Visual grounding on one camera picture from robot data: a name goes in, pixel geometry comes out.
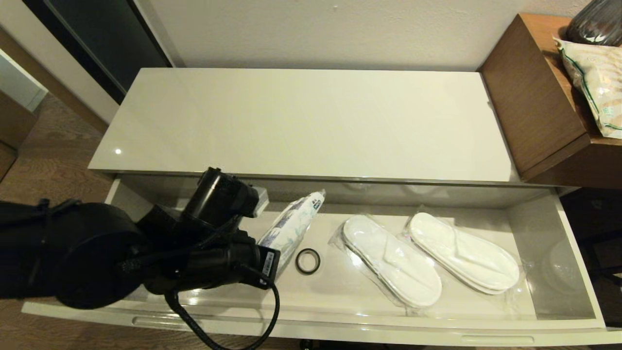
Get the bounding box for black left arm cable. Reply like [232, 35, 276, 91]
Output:
[164, 264, 282, 350]

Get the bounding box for white blue tissue pack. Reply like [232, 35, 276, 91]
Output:
[258, 191, 327, 279]

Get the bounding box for white slippers in plastic wrap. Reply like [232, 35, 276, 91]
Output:
[400, 210, 533, 312]
[329, 214, 444, 317]

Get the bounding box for dark glass door panel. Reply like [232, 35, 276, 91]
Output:
[22, 0, 174, 105]

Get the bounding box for black tape ring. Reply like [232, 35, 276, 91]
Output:
[294, 248, 321, 276]

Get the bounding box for dark ribbed vase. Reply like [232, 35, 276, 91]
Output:
[565, 0, 622, 47]

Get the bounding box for brown wooden side table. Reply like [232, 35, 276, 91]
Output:
[479, 12, 622, 190]

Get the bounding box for brown cabinet with white top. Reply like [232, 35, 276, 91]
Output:
[0, 49, 49, 181]

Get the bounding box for clear snack bag green trim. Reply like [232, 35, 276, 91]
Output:
[553, 37, 622, 140]

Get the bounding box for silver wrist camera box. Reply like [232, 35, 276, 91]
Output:
[252, 187, 270, 218]

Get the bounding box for glossy grey cabinet drawer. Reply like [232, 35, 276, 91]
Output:
[20, 175, 622, 348]

